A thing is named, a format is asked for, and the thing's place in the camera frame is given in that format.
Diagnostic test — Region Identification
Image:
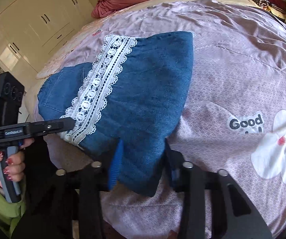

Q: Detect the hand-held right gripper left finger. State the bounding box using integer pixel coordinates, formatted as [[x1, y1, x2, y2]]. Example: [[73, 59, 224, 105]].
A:
[[34, 139, 124, 239]]

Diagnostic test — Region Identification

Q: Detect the person's left hand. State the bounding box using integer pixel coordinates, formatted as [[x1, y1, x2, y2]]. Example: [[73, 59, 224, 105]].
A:
[[0, 139, 35, 188]]

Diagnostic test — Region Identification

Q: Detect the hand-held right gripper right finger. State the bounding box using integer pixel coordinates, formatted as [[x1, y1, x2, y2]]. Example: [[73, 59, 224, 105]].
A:
[[165, 142, 273, 239]]

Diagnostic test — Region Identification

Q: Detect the cream wardrobe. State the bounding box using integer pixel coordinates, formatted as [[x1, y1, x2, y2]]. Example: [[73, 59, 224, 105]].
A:
[[0, 0, 95, 75]]

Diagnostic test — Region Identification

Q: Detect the pink printed duvet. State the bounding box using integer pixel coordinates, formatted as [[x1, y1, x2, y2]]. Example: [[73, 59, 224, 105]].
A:
[[31, 0, 286, 239]]

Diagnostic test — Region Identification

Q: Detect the blue denim pants lace trim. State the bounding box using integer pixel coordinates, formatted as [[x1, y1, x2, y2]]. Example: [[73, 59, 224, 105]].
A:
[[37, 31, 195, 197]]

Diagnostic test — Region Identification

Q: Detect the floral quilted pillow mat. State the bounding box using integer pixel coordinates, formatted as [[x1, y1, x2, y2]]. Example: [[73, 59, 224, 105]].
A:
[[36, 52, 72, 79]]

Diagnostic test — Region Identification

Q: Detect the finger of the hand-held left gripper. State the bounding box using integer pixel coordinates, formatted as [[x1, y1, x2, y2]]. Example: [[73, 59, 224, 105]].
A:
[[24, 118, 76, 137]]

